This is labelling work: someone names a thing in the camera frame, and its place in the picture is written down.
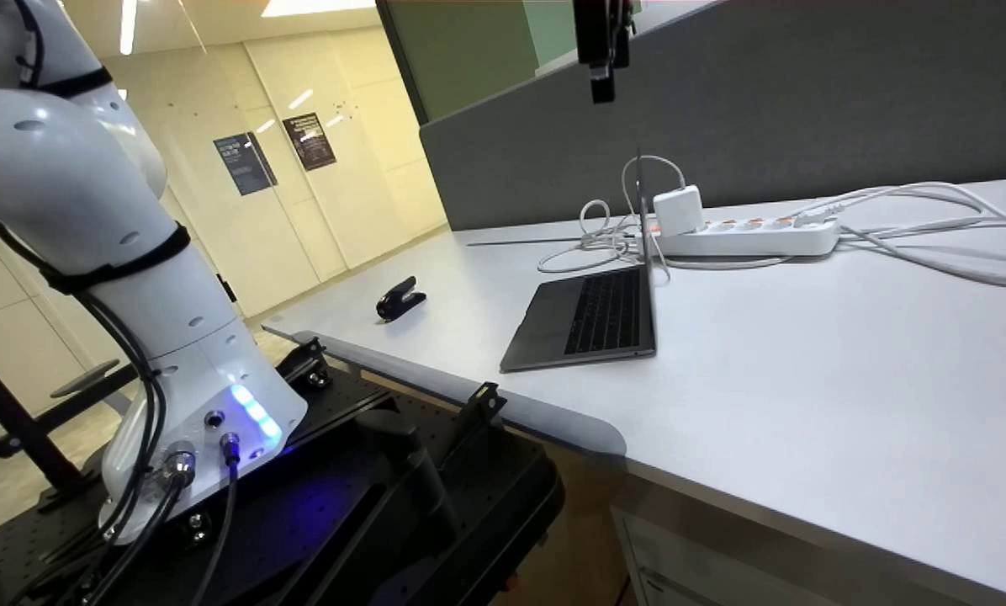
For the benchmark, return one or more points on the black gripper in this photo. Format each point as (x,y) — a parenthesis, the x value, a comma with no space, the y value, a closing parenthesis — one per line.
(603,33)

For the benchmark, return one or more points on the silver laptop with stickers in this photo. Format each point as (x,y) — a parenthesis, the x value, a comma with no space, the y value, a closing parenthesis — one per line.
(589,319)

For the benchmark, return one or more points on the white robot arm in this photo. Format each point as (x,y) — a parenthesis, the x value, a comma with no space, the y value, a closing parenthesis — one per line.
(76,170)

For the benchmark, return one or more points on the white laptop charger brick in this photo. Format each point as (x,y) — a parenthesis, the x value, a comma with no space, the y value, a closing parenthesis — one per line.
(676,208)

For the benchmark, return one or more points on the white power strip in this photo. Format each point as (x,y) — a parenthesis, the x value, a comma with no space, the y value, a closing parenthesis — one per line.
(749,235)

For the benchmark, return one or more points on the small black clip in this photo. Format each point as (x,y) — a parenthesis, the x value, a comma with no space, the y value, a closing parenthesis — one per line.
(403,299)

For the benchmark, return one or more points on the ceiling light panel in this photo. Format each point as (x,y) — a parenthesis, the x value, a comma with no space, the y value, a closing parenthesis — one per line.
(318,6)

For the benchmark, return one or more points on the black table clamp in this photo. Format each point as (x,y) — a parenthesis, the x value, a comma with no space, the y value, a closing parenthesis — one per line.
(475,407)
(304,361)

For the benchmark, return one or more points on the black tripod stand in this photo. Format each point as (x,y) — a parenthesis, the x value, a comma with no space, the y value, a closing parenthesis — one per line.
(19,432)

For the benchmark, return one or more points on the green wall panel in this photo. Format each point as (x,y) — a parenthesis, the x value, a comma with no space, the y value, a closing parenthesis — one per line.
(469,54)

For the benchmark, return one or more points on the gray partition wall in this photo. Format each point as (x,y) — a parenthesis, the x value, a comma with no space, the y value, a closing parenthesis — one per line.
(805,112)

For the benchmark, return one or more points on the dark wall poster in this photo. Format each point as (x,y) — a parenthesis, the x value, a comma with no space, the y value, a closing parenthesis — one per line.
(308,140)
(242,162)

